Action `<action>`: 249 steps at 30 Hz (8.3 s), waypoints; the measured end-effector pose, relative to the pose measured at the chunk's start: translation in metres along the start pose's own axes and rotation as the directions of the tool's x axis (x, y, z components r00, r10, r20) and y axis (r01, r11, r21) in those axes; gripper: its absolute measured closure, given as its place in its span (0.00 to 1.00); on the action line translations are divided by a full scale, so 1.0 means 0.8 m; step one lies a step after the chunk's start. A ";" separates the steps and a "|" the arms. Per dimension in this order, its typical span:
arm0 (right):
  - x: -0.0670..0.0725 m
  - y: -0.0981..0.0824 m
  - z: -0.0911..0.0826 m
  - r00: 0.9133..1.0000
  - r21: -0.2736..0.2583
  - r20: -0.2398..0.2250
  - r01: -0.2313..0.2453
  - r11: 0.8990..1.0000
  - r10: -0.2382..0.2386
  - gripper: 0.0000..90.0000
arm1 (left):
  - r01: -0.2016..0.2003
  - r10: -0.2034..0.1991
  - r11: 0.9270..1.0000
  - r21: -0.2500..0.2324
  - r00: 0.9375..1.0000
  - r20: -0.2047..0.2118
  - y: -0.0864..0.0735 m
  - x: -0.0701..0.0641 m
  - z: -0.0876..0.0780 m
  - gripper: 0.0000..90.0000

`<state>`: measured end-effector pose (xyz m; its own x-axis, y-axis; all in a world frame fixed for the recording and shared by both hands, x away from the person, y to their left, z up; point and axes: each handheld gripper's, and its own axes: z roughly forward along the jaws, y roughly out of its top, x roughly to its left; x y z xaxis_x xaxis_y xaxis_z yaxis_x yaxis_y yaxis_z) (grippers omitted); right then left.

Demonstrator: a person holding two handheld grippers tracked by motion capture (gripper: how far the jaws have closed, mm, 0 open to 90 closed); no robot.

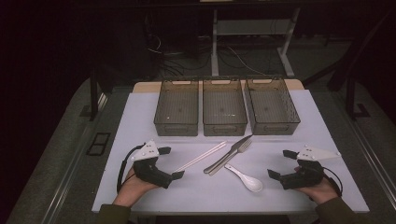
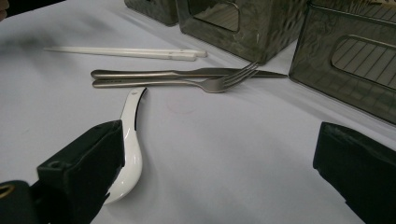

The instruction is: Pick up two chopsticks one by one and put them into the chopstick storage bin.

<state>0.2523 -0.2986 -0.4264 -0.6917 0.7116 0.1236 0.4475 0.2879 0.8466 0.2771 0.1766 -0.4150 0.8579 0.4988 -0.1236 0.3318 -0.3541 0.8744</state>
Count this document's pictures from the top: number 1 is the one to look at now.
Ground steel table knife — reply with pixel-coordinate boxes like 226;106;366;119
203;133;254;175

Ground person's right hand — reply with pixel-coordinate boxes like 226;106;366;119
293;166;339;205

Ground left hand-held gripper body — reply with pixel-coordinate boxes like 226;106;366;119
130;139;174;189

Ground black metal stand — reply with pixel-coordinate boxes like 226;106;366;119
345;74;372;121

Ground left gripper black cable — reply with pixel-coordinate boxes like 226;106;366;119
116;143;147;194

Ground black floor cables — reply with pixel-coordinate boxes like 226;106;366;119
145;31;213;78

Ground white floor cable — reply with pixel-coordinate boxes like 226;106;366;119
228;46;266;77

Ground white metal desk frame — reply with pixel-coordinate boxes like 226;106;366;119
210;7;302;78

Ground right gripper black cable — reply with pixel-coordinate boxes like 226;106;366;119
321;166;344;198

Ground steel fork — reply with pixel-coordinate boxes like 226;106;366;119
207;138;253;177

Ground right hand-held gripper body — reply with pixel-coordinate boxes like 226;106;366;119
279;144;342;190

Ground white chopstick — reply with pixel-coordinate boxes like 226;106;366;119
173;140;227;173
175;142;228;175

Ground person's left hand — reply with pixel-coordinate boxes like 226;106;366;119
112;166;160;208

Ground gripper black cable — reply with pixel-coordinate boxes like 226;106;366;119
116;143;147;194
321;166;344;198

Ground white ceramic soup spoon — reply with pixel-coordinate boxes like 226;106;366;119
224;163;264;193

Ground smoky transparent plastic bin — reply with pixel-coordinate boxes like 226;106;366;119
202;77;249;137
245;77;302;136
153;77;200;137

